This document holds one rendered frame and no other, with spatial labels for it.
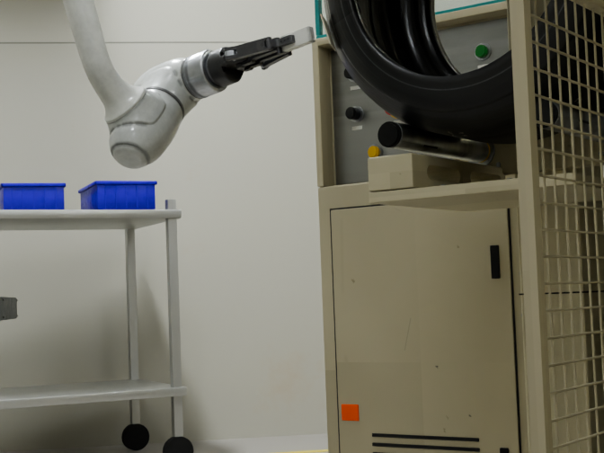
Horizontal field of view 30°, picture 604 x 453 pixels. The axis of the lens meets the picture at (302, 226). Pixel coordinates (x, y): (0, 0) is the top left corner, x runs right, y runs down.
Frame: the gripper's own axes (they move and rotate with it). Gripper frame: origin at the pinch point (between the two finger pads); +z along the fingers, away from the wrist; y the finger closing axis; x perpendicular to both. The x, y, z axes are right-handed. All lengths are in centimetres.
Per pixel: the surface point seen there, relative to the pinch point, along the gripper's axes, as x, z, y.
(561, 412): 77, 28, 26
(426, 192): 37.2, 27.9, -11.0
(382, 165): 30.8, 20.4, -11.0
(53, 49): -103, -247, 173
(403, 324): 54, -19, 54
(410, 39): 2.5, 15.9, 15.1
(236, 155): -45, -197, 231
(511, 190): 40, 43, -11
